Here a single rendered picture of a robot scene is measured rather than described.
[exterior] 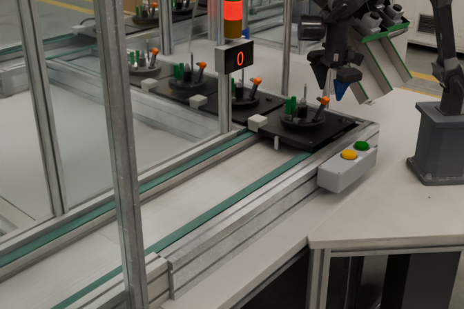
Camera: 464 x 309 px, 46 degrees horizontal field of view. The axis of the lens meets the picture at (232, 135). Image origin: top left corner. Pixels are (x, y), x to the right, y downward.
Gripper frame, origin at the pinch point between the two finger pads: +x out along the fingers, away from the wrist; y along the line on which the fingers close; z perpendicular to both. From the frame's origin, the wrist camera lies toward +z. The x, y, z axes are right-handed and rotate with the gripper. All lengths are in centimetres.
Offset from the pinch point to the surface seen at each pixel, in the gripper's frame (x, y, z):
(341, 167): 18.0, -14.2, -3.7
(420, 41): 116, 294, 311
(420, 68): 126, 251, 277
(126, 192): -7, -41, -67
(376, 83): 13.2, 20.5, 32.9
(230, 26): -13.9, 15.5, -23.6
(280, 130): 18.2, 11.0, -8.5
